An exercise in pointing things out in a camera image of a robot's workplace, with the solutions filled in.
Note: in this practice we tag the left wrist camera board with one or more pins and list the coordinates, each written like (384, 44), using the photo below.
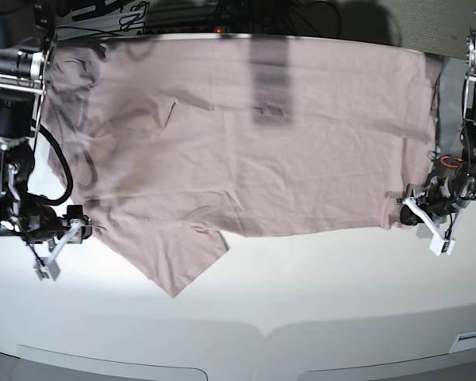
(439, 245)

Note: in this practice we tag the power strip with red light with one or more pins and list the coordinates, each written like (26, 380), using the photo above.
(185, 29)

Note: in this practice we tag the mauve T-shirt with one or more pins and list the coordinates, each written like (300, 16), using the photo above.
(172, 143)

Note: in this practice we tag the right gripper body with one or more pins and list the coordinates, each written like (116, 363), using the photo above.
(46, 234)

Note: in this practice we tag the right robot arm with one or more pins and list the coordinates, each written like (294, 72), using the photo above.
(27, 42)

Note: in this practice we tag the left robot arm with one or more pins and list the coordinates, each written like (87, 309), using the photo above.
(464, 167)

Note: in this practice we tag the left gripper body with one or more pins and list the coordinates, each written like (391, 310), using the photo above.
(438, 205)

